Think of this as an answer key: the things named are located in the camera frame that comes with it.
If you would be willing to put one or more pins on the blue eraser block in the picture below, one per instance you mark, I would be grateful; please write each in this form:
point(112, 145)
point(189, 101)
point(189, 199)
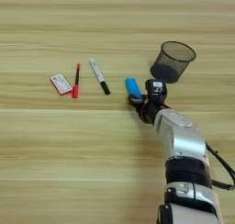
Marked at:
point(133, 87)

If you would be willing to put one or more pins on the black mesh pen cup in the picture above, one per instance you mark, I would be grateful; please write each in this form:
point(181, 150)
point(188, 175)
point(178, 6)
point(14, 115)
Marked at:
point(174, 61)

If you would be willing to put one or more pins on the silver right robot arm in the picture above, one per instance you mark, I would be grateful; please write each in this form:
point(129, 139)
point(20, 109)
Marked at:
point(186, 148)

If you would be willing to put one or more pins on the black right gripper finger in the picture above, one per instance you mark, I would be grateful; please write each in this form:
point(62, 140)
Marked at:
point(136, 99)

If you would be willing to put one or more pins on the red pen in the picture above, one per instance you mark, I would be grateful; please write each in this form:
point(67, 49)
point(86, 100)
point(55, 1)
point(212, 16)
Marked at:
point(76, 82)

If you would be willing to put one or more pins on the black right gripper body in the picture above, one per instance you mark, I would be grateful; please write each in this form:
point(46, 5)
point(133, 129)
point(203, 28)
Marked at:
point(150, 109)

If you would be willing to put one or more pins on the red white card box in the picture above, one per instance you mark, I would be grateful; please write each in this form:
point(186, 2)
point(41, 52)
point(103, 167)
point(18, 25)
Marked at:
point(61, 84)

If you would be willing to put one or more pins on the small black box white label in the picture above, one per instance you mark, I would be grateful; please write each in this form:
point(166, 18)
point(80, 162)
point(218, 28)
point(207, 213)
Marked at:
point(156, 88)

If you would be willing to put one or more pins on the white marker black cap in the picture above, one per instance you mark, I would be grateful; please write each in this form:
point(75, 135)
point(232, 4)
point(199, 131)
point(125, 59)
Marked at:
point(98, 74)

